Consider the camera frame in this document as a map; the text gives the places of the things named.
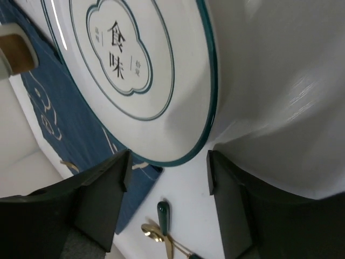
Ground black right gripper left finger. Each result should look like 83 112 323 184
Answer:
1 150 132 258

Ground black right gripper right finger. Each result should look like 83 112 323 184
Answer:
206 150 344 258

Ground gold fork green handle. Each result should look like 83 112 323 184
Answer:
60 160 80 173

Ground blue cloth with gold script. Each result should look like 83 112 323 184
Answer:
0 0 164 235

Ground clear glass cup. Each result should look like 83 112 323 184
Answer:
1 23 39 80

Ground white plate black rings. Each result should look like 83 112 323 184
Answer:
40 0 218 167

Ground gold knife green handle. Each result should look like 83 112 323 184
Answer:
157 201 174 259

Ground gold spoon green handle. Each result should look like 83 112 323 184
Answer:
141 223 202 259

